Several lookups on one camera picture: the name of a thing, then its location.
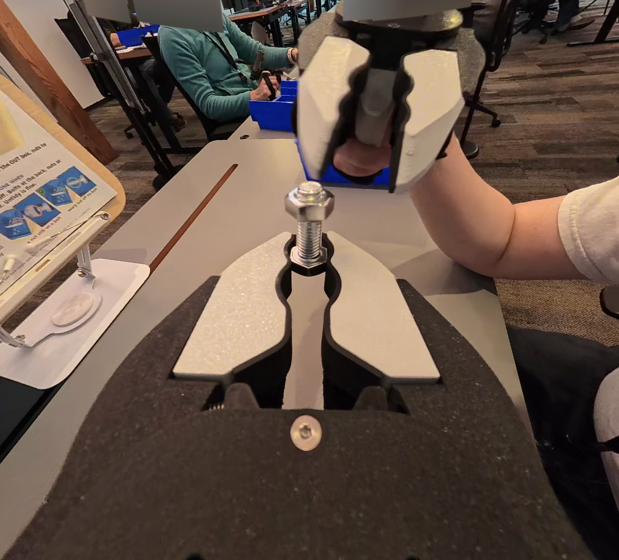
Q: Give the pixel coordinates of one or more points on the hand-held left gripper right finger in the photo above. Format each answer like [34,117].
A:
[382,323]

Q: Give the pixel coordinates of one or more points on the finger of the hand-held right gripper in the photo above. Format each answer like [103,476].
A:
[433,105]
[324,101]

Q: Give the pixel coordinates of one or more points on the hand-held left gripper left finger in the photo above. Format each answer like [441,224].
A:
[237,318]

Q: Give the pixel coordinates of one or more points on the blue plastic bin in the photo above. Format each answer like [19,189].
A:
[133,38]
[379,181]
[271,118]

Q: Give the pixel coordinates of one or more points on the steel hex bolt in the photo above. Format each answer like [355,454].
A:
[309,236]

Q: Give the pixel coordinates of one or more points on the steel hex nut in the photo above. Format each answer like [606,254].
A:
[309,209]

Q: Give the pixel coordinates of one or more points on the person's right forearm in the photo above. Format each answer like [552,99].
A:
[464,212]

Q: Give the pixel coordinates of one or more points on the person's right hand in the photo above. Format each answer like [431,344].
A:
[362,161]

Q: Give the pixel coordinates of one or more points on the black pole stand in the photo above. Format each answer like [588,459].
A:
[470,150]

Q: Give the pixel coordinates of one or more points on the black office chair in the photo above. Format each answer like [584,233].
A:
[222,127]

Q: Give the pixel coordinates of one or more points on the white stand base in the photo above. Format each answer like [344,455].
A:
[111,289]

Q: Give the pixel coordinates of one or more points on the black metal stand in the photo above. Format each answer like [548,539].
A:
[140,130]

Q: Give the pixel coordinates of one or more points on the person's dark trousers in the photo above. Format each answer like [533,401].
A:
[556,400]

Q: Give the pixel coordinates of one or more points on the white page holder bar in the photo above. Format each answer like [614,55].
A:
[53,247]

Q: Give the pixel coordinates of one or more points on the black chair armrest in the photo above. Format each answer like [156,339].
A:
[612,301]

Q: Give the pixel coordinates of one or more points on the printed instruction sheet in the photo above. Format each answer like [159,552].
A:
[43,173]

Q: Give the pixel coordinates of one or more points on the brown wooden post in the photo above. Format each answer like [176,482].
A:
[58,101]

